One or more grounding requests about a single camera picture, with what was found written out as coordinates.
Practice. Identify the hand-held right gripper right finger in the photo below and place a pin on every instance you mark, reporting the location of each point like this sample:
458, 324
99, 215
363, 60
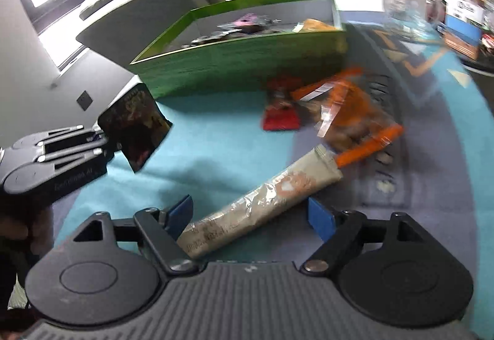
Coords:
320, 218

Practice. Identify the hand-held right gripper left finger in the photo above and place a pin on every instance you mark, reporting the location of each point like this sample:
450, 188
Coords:
181, 210

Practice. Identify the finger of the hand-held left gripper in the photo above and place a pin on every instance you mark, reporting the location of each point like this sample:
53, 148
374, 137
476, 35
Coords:
77, 156
73, 135

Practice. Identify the long beige snack packet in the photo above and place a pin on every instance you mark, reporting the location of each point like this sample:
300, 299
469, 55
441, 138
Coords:
262, 197

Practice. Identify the dark glossy snack packet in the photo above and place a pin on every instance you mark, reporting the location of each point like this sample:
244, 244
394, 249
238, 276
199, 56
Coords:
135, 124

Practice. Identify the green cardboard box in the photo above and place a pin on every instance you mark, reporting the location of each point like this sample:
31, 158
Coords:
239, 62

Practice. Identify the dark plum packet pink label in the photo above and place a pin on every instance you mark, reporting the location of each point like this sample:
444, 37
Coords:
247, 21

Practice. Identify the person's left hand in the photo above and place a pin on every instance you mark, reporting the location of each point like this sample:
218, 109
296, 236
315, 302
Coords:
27, 228

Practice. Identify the clear orange-edged snack packet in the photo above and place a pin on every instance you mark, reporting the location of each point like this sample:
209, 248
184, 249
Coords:
355, 120

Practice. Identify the red snack packet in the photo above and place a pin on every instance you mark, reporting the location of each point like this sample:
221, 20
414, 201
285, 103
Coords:
280, 120

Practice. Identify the pale printed snack packet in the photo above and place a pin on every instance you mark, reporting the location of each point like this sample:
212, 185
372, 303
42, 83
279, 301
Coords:
314, 26

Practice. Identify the clear glass pitcher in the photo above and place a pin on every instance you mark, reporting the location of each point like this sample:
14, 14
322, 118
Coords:
405, 4

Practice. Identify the printed cardboard box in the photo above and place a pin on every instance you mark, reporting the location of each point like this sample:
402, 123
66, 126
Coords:
465, 23

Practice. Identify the black wall socket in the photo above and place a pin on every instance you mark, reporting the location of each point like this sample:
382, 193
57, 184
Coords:
84, 101

